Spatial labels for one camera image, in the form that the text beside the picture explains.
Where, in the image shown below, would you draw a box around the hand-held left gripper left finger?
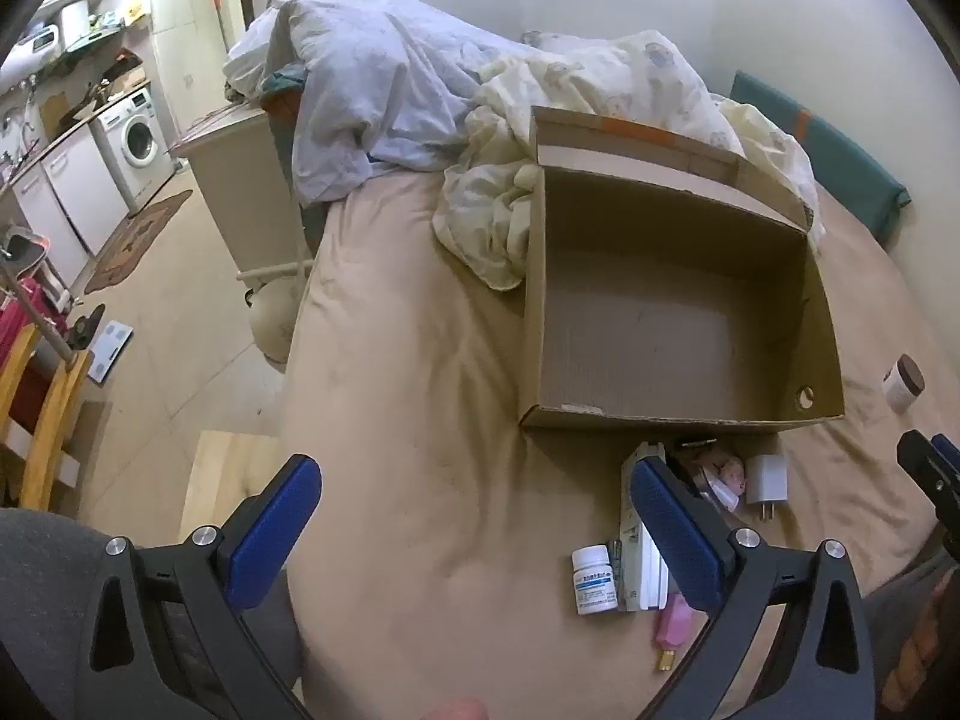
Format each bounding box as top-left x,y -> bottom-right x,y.
88,454 -> 322,720

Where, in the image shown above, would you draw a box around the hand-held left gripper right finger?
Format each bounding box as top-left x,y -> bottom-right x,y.
630,457 -> 877,720

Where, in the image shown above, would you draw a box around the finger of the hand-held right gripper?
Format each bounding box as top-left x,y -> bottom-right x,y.
896,427 -> 960,563

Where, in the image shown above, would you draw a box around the white remote control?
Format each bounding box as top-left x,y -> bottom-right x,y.
613,441 -> 671,613

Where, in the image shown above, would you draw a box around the pink cartoon cat mirror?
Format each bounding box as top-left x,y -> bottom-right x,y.
692,444 -> 748,515

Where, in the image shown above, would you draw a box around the pink flash drive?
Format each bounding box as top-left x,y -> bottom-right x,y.
650,592 -> 692,671

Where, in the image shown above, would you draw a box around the white pill bottle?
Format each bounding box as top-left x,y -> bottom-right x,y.
571,544 -> 620,617

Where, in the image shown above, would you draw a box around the white wall charger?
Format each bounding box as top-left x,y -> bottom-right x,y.
745,454 -> 788,523

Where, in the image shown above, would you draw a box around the cardboard box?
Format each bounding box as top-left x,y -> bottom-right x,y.
517,105 -> 847,434

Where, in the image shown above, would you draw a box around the person's right hand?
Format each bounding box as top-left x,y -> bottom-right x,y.
881,566 -> 960,707

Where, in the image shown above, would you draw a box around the person's left hand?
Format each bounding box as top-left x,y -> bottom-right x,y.
420,697 -> 490,720

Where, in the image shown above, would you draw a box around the light wooden board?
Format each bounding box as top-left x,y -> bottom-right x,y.
180,431 -> 290,541

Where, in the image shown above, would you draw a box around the white jar with brown lid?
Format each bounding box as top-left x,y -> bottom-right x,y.
881,354 -> 926,415

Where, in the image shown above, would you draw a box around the bed with beige sheet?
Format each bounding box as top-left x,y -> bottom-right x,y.
276,94 -> 960,720

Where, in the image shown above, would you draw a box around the cream round stool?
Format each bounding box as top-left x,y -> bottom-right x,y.
246,274 -> 310,365

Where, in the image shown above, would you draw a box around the white bathroom scale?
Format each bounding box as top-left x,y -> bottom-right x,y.
86,321 -> 135,386

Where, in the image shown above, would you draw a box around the yellow wooden rack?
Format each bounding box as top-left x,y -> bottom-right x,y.
0,315 -> 91,520

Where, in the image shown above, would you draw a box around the brown floor rug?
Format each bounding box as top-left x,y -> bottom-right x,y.
82,189 -> 195,296

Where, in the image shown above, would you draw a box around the teal cushion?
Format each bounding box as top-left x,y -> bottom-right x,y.
729,70 -> 913,251

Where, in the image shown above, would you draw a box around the red suitcase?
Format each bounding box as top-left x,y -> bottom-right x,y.
0,277 -> 47,430

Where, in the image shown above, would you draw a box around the white bedside cabinet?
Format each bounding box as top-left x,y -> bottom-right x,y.
171,106 -> 313,283

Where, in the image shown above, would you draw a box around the cream bear print blanket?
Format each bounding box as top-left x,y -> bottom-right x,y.
433,30 -> 826,292

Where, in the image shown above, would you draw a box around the white kitchen cabinets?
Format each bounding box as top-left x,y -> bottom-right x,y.
11,120 -> 131,287

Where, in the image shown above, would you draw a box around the white washing machine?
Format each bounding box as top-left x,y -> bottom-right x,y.
96,86 -> 176,200

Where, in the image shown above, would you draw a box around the white quilt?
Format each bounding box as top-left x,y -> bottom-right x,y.
223,0 -> 550,205

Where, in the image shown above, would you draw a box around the white wall appliance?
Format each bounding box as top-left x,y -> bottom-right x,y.
15,25 -> 63,56

